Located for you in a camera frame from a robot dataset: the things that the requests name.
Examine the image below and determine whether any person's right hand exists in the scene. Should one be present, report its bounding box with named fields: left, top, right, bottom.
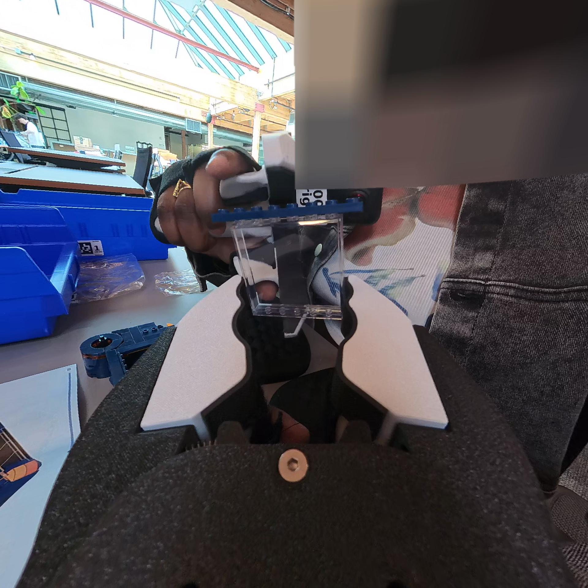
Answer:
left=151, top=146, right=281, bottom=301

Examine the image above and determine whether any instruction booklet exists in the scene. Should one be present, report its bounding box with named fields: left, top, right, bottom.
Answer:
left=0, top=364, right=82, bottom=588

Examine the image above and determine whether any large blue plastic bin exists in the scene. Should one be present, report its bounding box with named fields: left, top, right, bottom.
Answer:
left=0, top=187, right=176, bottom=262

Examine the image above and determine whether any green potted plant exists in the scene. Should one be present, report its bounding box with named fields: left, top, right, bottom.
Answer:
left=0, top=80, right=47, bottom=121

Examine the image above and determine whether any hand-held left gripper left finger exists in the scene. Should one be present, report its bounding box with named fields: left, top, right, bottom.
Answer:
left=139, top=276, right=253, bottom=432

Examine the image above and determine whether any wooden office table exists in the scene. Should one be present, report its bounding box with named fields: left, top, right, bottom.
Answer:
left=7, top=145, right=128, bottom=174
left=0, top=163, right=146, bottom=197

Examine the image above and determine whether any dark blue brick console model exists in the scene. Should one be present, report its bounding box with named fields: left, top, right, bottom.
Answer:
left=79, top=322, right=176, bottom=386

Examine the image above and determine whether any black office chair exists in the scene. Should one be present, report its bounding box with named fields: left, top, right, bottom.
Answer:
left=132, top=140, right=155, bottom=185

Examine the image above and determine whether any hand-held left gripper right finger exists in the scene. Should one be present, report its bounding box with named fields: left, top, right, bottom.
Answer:
left=337, top=276, right=449, bottom=432

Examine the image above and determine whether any transparent brick window panel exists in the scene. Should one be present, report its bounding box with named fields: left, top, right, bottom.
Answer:
left=231, top=215, right=346, bottom=339

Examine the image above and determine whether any dark blue brick plate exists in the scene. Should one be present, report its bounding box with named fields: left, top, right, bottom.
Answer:
left=210, top=199, right=364, bottom=224

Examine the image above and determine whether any person's left hand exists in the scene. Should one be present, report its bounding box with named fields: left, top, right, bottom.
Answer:
left=271, top=408, right=314, bottom=444

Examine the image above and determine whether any clear plastic bag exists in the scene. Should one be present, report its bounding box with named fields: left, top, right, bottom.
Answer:
left=73, top=254, right=146, bottom=302
left=154, top=268, right=204, bottom=296

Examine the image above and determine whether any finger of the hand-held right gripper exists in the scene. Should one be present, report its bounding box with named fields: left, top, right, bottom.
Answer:
left=261, top=131, right=296, bottom=172

